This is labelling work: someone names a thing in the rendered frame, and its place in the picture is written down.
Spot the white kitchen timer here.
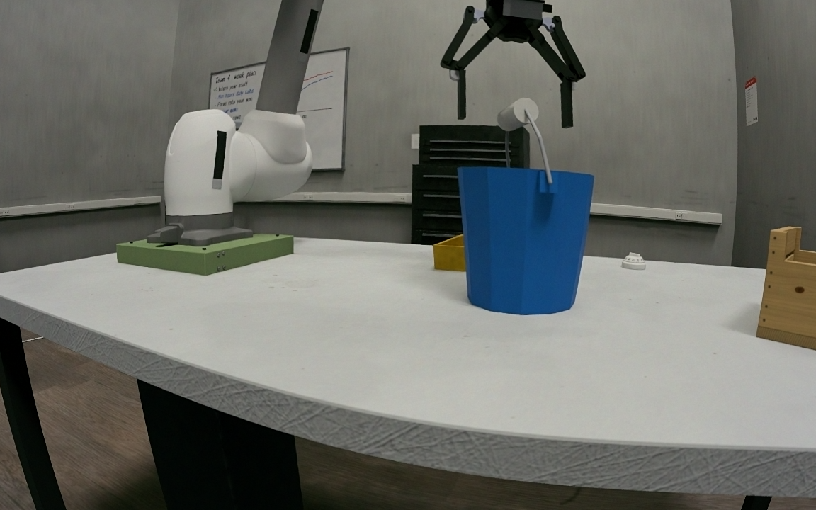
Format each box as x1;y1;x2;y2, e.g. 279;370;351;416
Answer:
622;253;646;270

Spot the wooden crate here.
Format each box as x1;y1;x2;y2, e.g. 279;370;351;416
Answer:
756;227;816;350

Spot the yellow shallow tray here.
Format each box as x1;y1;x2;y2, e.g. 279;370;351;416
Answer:
433;234;466;272

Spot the blue bucket with wire handle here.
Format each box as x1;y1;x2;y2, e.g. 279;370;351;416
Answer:
458;98;594;315

